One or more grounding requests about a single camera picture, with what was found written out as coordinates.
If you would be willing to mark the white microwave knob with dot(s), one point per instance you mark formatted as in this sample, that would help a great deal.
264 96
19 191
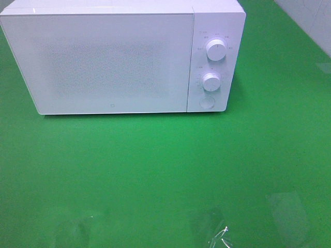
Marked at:
211 82
216 49

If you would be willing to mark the white microwave oven body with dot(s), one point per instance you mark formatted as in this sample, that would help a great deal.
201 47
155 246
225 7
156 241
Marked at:
211 19

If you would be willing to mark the white microwave door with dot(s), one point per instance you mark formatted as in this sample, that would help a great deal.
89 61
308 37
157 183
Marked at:
98 63

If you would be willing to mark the round door release button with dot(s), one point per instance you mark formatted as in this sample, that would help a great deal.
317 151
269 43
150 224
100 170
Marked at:
207 102

